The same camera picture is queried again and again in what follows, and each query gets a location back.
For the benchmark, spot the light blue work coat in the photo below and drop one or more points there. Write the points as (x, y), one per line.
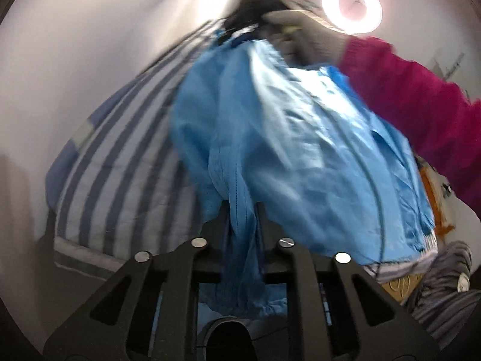
(293, 146)

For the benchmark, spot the orange mat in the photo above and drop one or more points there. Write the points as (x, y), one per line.
(432, 191)

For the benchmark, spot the person's right hand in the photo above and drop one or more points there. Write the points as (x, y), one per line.
(312, 37)

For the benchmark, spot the blue white striped bedsheet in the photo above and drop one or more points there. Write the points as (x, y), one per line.
(112, 180)

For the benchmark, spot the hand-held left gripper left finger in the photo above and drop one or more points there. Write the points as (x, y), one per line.
(215, 235)

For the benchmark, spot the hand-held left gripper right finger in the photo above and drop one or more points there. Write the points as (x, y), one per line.
(269, 235)

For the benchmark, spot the person's striped grey pants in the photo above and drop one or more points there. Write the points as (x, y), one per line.
(443, 301)

